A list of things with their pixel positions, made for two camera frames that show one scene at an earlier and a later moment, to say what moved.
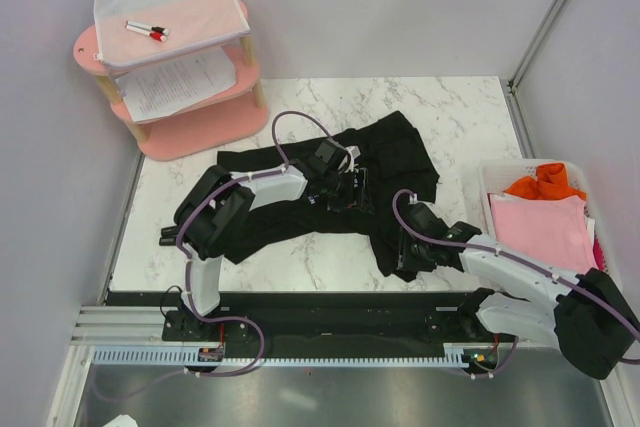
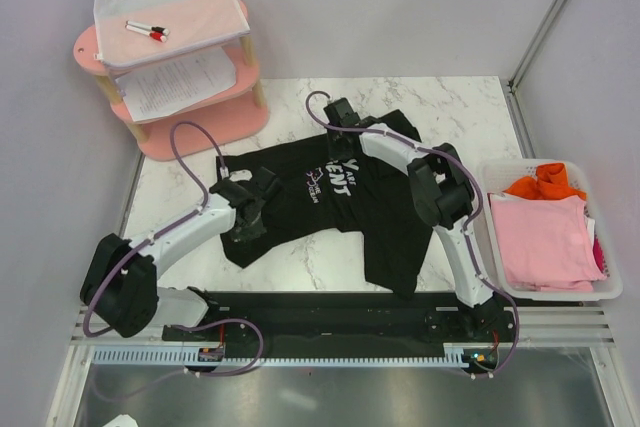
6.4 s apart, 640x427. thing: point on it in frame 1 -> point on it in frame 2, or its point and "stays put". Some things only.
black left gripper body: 340,192 -> 245,231
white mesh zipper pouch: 197,15 stays put
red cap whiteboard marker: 153,34 stays put
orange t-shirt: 551,182 stays put
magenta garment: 598,255 stays put
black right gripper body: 412,253 -> 336,149
